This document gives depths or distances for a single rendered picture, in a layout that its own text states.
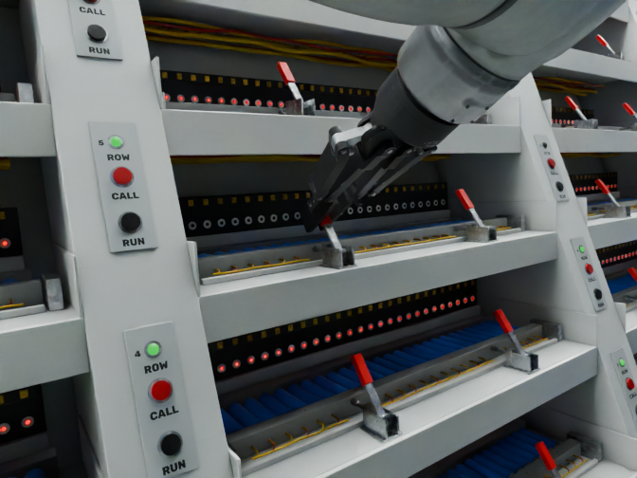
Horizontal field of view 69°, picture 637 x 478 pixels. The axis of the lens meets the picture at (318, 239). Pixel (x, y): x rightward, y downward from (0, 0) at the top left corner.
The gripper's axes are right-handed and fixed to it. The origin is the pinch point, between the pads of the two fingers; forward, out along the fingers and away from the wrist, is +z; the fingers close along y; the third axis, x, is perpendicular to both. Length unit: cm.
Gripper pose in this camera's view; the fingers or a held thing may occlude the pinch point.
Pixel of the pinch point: (324, 207)
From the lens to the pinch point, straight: 55.7
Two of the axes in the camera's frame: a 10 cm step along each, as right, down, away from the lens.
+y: 8.3, -1.1, 5.5
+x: -3.3, -8.9, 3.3
